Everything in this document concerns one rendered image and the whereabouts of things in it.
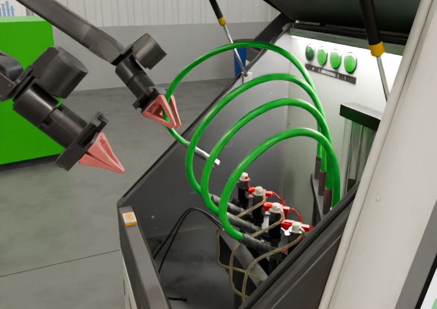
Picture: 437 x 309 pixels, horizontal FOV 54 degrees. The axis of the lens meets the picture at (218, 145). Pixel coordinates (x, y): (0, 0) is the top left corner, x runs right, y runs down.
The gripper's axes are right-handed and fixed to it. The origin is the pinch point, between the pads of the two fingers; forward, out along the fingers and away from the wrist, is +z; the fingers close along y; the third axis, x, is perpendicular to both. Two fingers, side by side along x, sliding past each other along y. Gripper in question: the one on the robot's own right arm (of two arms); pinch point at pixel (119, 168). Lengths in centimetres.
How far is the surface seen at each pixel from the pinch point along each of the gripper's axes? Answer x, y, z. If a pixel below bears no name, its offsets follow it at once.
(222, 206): -8.9, 9.1, 15.1
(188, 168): 6.3, 6.2, 11.0
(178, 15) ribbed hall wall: 699, 9, 20
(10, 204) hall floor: 239, -171, -1
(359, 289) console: -22.3, 16.4, 33.6
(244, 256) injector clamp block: 9.9, -2.4, 35.9
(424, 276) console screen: -30.6, 24.8, 30.7
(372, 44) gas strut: -11.6, 42.5, 12.6
